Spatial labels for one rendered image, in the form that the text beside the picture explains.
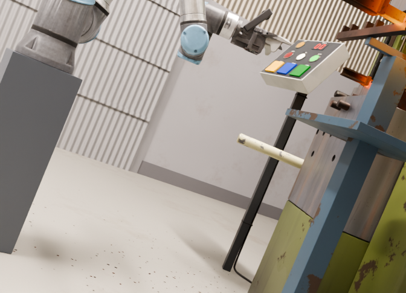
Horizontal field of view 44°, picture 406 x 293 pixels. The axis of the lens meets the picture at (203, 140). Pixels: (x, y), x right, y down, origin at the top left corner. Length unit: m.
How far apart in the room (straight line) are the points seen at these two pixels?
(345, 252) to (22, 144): 1.09
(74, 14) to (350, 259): 1.19
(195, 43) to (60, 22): 0.42
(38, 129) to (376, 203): 1.11
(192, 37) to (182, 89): 2.69
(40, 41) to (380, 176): 1.17
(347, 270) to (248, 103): 3.05
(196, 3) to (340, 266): 0.99
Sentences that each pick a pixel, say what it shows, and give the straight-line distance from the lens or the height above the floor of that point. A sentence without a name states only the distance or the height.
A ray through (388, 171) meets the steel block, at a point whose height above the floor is 0.71.
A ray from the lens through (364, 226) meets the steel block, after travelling 1.78.
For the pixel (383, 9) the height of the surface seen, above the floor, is 1.01.
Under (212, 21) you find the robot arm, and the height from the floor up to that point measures 0.96.
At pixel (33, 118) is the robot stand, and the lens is 1.62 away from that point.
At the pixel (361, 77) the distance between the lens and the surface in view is 1.96.
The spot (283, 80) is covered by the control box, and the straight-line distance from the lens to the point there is 2.40.
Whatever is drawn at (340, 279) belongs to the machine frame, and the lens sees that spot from 1.80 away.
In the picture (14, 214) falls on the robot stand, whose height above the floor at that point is 0.13.
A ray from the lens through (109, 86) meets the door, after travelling 4.08.
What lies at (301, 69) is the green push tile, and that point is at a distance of 2.35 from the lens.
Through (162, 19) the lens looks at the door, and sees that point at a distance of 4.19.
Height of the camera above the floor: 0.63
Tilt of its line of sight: 2 degrees down
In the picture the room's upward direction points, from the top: 23 degrees clockwise
